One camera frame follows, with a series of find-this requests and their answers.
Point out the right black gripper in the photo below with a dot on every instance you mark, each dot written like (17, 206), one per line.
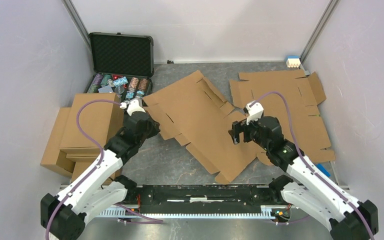
(238, 127)

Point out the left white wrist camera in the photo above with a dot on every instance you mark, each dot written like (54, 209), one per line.
(132, 106)

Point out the left aluminium corner post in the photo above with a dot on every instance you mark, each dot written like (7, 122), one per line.
(72, 11)

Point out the white blue block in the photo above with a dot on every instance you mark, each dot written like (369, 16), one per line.
(293, 61)

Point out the stack of flat cardboard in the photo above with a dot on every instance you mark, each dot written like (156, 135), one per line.
(293, 98)

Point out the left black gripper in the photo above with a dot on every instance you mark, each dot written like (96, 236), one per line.
(155, 127)

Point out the right aluminium corner post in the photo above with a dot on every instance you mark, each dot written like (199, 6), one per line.
(323, 21)

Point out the white toothed cable duct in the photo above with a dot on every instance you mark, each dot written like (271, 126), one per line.
(118, 212)

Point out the cardboard box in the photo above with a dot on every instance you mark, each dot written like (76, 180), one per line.
(198, 116)
(57, 161)
(100, 120)

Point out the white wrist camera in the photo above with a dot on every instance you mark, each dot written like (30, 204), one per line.
(254, 111)
(132, 106)

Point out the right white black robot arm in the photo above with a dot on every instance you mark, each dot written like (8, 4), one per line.
(305, 186)

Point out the aluminium corner post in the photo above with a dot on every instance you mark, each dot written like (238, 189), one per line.
(72, 11)
(323, 21)

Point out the blue green white card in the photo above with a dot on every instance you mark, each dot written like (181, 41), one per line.
(323, 169)

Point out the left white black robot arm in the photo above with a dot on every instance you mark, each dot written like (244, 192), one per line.
(66, 214)

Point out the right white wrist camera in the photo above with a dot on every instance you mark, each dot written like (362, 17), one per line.
(254, 111)

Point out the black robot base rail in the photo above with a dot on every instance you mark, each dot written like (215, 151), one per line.
(202, 199)

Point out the black poker chip case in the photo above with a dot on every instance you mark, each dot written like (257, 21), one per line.
(122, 64)

